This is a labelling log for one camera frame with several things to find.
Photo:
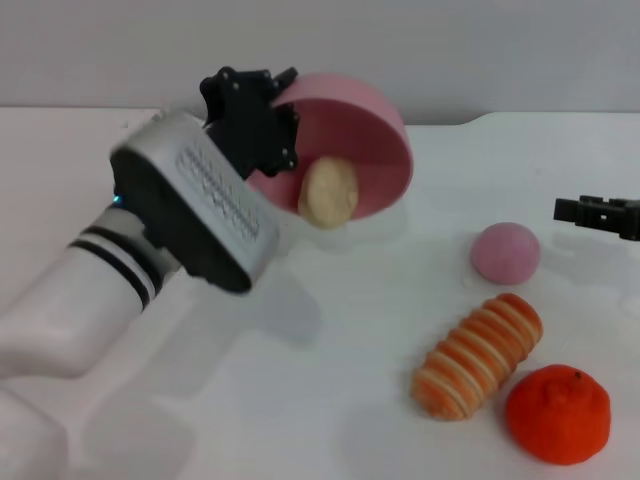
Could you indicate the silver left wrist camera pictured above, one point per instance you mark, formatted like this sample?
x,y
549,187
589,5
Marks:
x,y
200,200

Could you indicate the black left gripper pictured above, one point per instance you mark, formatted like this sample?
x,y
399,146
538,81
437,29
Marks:
x,y
245,120

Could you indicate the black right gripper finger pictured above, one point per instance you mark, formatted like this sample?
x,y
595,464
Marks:
x,y
600,215

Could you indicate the orange tangerine toy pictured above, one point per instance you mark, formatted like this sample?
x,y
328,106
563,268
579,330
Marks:
x,y
557,415

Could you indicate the striped orange bread roll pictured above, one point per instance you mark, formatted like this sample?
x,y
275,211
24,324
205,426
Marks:
x,y
475,360

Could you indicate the beige egg yolk pastry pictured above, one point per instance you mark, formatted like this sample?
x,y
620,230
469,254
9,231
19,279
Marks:
x,y
330,192

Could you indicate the pink plastic bowl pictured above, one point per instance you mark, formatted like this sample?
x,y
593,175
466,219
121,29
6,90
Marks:
x,y
360,130

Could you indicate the pink round bun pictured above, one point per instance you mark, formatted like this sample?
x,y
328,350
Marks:
x,y
505,252

